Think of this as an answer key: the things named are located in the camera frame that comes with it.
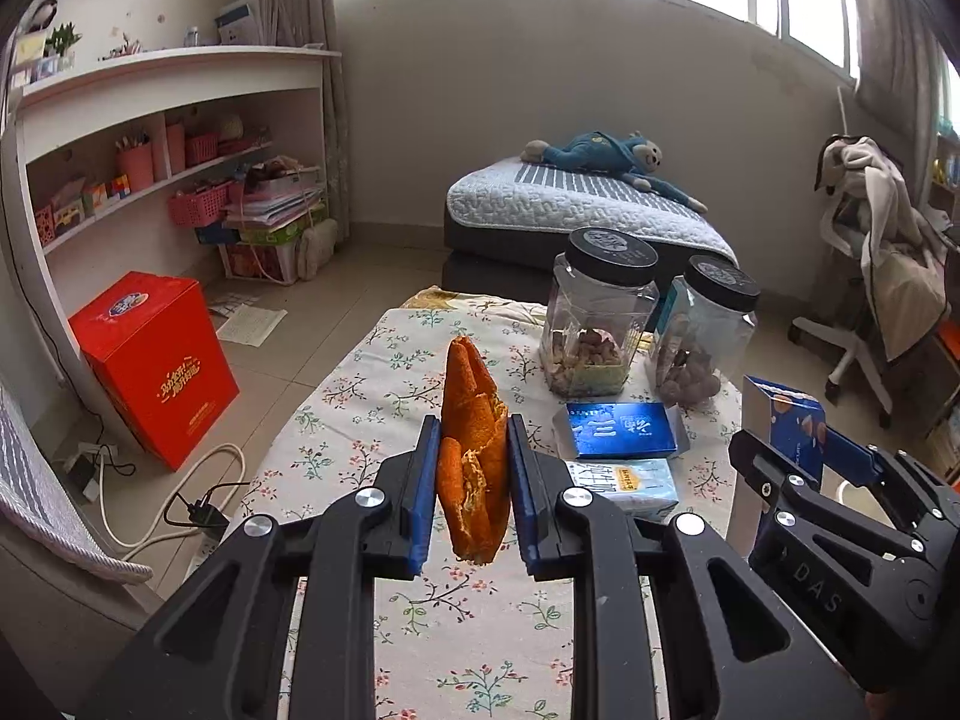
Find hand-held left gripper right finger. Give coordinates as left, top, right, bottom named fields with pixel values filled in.
left=508, top=412, right=875, bottom=720

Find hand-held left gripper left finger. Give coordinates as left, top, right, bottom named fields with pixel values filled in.
left=75, top=414, right=441, bottom=720

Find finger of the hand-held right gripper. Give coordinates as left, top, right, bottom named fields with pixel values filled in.
left=819, top=442, right=950, bottom=535
left=727, top=427, right=820, bottom=515

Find blue snack box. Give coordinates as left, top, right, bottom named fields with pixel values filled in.
left=742, top=375, right=827, bottom=482

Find white milk carton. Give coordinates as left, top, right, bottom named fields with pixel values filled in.
left=564, top=457, right=680, bottom=523

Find white office chair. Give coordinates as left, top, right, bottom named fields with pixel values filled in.
left=787, top=225, right=960, bottom=425

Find flat blue box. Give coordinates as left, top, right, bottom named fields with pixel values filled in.
left=553, top=401, right=689, bottom=461

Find clear jar with blue label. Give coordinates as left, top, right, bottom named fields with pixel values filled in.
left=646, top=255, right=761, bottom=410

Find clear jar with nuts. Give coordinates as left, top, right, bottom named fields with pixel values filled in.
left=540, top=227, right=661, bottom=398

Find paper sheets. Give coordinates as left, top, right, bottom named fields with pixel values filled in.
left=208, top=295, right=287, bottom=350

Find white fabric bag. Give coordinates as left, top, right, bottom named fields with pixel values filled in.
left=295, top=219, right=339, bottom=283

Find clear plastic storage bin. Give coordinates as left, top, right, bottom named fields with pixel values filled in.
left=217, top=236, right=302, bottom=287

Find red cardboard box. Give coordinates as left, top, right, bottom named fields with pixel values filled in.
left=69, top=271, right=241, bottom=472

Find grey quilted mattress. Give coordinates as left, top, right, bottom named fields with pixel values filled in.
left=442, top=156, right=740, bottom=295

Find stack of papers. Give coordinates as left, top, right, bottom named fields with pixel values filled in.
left=223, top=178, right=328, bottom=232

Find blue plush monkey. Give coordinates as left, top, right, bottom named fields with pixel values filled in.
left=521, top=129, right=710, bottom=213

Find grey woven chair seat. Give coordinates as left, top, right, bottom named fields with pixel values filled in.
left=0, top=379, right=153, bottom=587

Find pink plastic basket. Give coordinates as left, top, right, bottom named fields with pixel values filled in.
left=166, top=181, right=230, bottom=228

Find grey curtain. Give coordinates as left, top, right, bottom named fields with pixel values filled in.
left=270, top=0, right=355, bottom=242
left=849, top=0, right=947, bottom=137

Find pink pen holder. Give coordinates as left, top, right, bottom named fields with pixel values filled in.
left=115, top=136, right=155, bottom=193

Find white bookshelf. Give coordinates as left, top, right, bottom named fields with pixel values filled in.
left=0, top=41, right=346, bottom=410

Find white power strip with cable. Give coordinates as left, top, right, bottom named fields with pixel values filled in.
left=64, top=441, right=248, bottom=565

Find black charger with cable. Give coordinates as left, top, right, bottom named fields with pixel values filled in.
left=163, top=481, right=250, bottom=542

